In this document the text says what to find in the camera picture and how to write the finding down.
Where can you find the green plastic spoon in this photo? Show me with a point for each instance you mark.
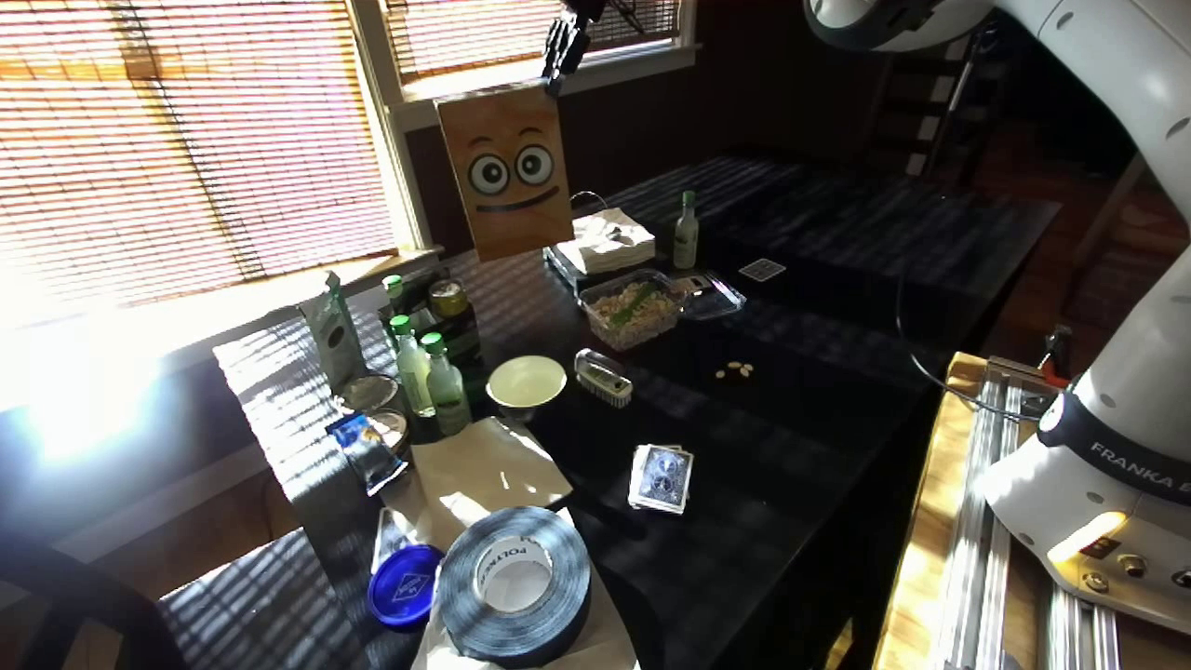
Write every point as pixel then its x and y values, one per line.
pixel 626 305

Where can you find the white box with green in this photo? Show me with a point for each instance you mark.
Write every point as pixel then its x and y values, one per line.
pixel 608 242

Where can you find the narrow window blind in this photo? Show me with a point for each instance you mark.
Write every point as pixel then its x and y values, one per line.
pixel 498 31

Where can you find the small grey metal knob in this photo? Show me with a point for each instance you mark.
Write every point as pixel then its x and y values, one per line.
pixel 616 230

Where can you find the brown smiley face cardboard box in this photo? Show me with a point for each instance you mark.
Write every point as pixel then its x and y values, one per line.
pixel 507 171

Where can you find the white round bowl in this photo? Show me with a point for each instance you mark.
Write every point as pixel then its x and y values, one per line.
pixel 525 380

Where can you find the single playing card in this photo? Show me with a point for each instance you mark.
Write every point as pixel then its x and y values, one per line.
pixel 764 270

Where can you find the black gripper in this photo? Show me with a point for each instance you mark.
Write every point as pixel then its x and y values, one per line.
pixel 584 17

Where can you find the small clear bottle green cap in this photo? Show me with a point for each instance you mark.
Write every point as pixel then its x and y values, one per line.
pixel 687 235

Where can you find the clear plastic tray of seeds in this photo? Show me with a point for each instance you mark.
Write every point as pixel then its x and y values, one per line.
pixel 632 310

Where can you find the blue packet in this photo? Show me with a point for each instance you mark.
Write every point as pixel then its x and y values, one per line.
pixel 367 447

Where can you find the tall clear bottle green cap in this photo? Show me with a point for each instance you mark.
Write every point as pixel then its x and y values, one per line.
pixel 450 390
pixel 416 374

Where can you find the wide window blind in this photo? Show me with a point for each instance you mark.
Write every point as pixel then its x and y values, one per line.
pixel 187 135

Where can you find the pale pumpkin seed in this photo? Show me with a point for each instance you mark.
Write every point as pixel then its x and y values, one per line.
pixel 720 374
pixel 735 364
pixel 746 371

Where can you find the blue round lid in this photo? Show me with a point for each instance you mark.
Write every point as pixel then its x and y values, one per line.
pixel 404 586

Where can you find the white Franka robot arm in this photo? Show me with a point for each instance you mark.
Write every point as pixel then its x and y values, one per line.
pixel 1120 409

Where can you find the dark green jar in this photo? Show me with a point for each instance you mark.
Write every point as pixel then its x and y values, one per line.
pixel 456 320

